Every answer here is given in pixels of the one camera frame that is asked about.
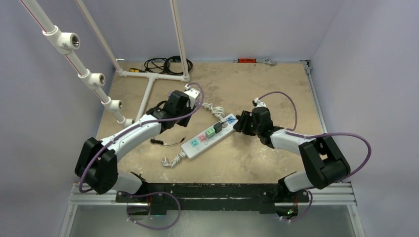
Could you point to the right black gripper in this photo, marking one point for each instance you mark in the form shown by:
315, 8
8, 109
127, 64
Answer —
244, 123

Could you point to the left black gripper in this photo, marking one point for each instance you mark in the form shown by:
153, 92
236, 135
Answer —
185, 122

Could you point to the white power strip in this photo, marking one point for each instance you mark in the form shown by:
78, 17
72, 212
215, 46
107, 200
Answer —
200, 143

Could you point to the green usb charger plug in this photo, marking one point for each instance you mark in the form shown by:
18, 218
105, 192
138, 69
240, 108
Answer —
210, 132

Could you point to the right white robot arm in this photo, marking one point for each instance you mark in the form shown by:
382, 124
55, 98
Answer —
322, 159

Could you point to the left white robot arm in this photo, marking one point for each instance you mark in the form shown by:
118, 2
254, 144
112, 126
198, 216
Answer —
97, 164

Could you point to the red adjustable wrench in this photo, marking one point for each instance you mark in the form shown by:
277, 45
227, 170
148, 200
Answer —
266, 61

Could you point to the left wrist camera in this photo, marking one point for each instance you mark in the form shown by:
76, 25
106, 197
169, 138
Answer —
193, 95

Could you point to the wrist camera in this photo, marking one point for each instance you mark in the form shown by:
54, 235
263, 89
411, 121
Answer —
257, 103
193, 95

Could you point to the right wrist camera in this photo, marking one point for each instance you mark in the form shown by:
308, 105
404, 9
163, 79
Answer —
257, 103

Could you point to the white plug with cord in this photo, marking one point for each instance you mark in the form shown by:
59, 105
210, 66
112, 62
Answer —
216, 111

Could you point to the yellow handled screwdriver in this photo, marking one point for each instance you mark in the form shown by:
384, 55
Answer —
136, 70

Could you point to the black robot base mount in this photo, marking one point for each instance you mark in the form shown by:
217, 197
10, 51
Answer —
159, 198

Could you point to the aluminium rail frame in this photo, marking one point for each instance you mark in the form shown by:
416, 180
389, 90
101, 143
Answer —
90, 197

